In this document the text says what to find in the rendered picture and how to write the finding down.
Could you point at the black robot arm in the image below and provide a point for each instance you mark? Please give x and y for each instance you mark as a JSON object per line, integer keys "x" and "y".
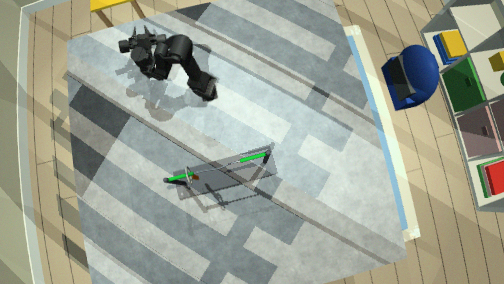
{"x": 180, "y": 52}

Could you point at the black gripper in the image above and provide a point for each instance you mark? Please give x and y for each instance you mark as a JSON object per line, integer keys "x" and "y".
{"x": 125, "y": 45}

